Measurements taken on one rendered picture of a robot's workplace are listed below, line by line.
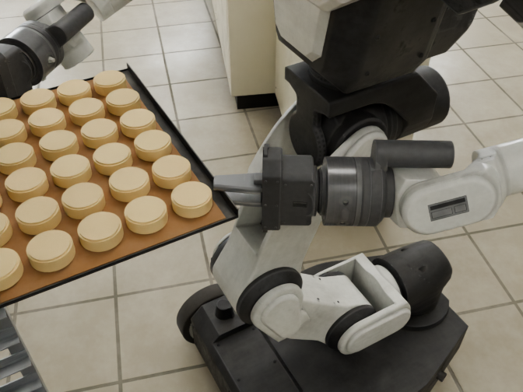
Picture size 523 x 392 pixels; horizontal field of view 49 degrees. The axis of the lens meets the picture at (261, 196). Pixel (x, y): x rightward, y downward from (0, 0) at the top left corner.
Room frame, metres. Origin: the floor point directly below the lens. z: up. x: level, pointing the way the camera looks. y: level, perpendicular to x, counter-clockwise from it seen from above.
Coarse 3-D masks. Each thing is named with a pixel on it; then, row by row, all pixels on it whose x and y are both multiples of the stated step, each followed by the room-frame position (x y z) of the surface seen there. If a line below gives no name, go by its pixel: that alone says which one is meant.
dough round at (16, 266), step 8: (0, 248) 0.43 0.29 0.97; (8, 248) 0.43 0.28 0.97; (0, 256) 0.41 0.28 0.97; (8, 256) 0.41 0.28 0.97; (16, 256) 0.42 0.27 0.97; (0, 264) 0.40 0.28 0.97; (8, 264) 0.40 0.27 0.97; (16, 264) 0.40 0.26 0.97; (0, 272) 0.39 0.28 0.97; (8, 272) 0.39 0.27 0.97; (16, 272) 0.40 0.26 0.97; (0, 280) 0.38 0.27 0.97; (8, 280) 0.39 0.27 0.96; (16, 280) 0.39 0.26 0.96; (0, 288) 0.38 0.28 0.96; (8, 288) 0.38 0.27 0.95
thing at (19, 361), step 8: (16, 352) 0.69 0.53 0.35; (24, 352) 0.69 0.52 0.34; (0, 360) 0.67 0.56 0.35; (8, 360) 0.67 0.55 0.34; (16, 360) 0.68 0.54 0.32; (24, 360) 0.68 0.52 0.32; (0, 368) 0.66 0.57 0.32; (8, 368) 0.66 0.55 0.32; (16, 368) 0.66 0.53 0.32; (24, 368) 0.66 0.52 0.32; (0, 376) 0.64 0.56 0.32
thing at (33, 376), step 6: (36, 372) 0.69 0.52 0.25; (18, 378) 0.68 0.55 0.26; (24, 378) 0.68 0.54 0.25; (30, 378) 0.68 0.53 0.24; (36, 378) 0.69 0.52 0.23; (6, 384) 0.66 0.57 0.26; (12, 384) 0.67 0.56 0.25; (18, 384) 0.67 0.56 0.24; (24, 384) 0.68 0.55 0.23; (30, 384) 0.68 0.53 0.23; (36, 384) 0.68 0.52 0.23; (0, 390) 0.65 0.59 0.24; (6, 390) 0.66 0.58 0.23; (12, 390) 0.66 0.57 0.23; (18, 390) 0.66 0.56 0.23; (24, 390) 0.66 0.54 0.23; (30, 390) 0.66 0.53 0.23
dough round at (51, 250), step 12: (36, 240) 0.44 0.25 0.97; (48, 240) 0.44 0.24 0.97; (60, 240) 0.44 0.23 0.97; (36, 252) 0.42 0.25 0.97; (48, 252) 0.42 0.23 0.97; (60, 252) 0.42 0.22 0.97; (72, 252) 0.43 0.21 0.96; (36, 264) 0.41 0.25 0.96; (48, 264) 0.41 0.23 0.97; (60, 264) 0.41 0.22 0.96
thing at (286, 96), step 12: (276, 36) 2.10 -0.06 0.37; (276, 48) 2.09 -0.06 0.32; (288, 48) 1.86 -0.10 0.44; (276, 60) 2.09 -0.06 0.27; (288, 60) 1.85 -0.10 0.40; (300, 60) 1.66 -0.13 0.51; (276, 72) 2.08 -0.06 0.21; (276, 84) 2.08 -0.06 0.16; (288, 84) 1.84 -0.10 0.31; (276, 96) 2.08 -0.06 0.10; (288, 96) 1.83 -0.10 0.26; (288, 108) 1.82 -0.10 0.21
